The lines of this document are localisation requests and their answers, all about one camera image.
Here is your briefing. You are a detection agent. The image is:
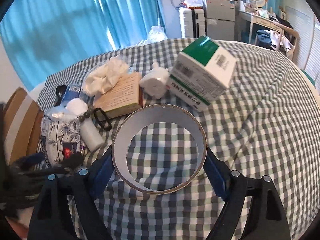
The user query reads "dark bead bracelet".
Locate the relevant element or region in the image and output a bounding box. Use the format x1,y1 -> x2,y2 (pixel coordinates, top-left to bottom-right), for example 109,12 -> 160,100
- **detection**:
80,106 -> 95,123

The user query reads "white dressing desk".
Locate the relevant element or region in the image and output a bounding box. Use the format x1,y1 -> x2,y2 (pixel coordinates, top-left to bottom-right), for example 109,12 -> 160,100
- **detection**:
237,9 -> 284,47

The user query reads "clear plastic bag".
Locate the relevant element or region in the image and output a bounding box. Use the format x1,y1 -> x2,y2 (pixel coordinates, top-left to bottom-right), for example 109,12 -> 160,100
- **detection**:
179,0 -> 207,9

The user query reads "grey mini fridge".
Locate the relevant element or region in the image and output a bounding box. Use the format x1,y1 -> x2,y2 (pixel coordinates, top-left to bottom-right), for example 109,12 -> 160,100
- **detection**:
205,0 -> 237,41

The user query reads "white toy figurine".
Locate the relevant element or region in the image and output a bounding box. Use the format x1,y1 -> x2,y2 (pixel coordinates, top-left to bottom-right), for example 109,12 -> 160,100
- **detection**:
139,62 -> 168,98

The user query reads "brown cardboard box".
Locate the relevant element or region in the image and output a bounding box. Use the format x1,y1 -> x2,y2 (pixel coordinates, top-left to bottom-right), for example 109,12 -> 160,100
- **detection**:
4,87 -> 44,165

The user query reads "black binder clip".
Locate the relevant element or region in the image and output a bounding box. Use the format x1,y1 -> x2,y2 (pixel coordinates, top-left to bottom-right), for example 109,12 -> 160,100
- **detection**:
93,107 -> 112,131

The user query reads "small black object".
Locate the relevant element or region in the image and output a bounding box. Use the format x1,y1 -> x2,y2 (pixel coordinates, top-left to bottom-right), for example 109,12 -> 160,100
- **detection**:
55,85 -> 68,105

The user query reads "pack of water bottles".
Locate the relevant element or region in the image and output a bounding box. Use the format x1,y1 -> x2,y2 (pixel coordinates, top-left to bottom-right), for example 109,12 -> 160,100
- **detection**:
147,25 -> 167,42

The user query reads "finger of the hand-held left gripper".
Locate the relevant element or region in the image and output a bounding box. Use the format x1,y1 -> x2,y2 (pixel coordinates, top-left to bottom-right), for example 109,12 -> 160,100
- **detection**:
10,152 -> 84,175

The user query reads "blue curtain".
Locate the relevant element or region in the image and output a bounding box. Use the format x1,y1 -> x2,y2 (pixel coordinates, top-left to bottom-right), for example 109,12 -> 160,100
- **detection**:
0,0 -> 167,90

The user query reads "white slatted panel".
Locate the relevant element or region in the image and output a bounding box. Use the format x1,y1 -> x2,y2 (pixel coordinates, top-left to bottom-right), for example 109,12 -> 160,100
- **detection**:
285,5 -> 320,73

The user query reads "clothes pile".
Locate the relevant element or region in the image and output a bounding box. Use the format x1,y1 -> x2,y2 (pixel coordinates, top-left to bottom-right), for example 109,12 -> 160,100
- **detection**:
256,29 -> 295,53

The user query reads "white suitcase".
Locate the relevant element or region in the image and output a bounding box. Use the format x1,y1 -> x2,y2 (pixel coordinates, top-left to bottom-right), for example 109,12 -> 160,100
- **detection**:
179,7 -> 207,39

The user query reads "green and white carton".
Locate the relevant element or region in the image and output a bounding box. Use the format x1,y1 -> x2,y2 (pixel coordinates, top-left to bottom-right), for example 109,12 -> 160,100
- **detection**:
167,35 -> 238,112

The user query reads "cardboard tape roll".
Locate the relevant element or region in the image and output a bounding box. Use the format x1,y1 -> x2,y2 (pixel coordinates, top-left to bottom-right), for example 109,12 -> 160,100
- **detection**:
112,104 -> 208,195

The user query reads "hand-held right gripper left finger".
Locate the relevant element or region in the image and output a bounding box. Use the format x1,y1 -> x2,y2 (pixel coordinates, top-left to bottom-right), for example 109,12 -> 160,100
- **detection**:
27,146 -> 118,240

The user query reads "wooden chair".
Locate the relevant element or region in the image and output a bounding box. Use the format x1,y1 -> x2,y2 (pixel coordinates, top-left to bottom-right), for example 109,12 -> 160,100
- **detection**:
255,24 -> 300,55

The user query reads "white plastic bottle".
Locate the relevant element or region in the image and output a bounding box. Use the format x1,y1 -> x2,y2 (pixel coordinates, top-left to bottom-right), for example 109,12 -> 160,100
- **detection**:
79,117 -> 106,152

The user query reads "floral tissue packet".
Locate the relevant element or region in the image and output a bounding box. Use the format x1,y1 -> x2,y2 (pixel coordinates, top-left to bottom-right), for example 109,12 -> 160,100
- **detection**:
37,105 -> 87,168

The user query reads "checkered cloth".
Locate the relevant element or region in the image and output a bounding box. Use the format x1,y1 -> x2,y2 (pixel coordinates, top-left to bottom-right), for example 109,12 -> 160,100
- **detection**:
36,38 -> 320,240

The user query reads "crumpled white tissue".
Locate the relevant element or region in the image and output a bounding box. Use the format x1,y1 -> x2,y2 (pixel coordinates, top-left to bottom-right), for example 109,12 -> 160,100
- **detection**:
81,56 -> 129,95

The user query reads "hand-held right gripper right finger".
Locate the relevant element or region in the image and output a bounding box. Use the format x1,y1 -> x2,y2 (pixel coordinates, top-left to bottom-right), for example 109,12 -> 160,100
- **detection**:
204,149 -> 292,240

